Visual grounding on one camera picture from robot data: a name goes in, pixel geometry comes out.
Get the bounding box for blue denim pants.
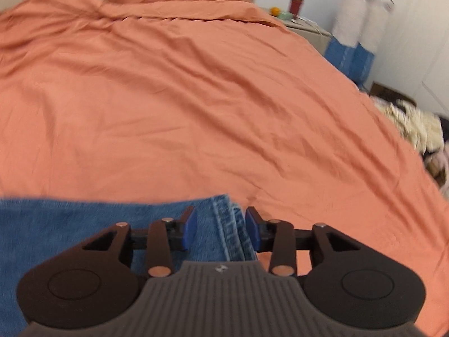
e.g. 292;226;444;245
0;194;259;337

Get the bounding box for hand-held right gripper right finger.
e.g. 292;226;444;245
246;206;361;277

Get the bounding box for white and blue tall bag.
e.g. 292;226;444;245
324;0;369;75
350;3;386;82

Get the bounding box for beige nightstand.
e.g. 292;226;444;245
276;13;333;56

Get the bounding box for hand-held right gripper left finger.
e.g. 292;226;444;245
81;206;197;279

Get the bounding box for pile of light clothes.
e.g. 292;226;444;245
372;95;449;191

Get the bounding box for orange duvet cover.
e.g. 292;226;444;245
0;0;449;290

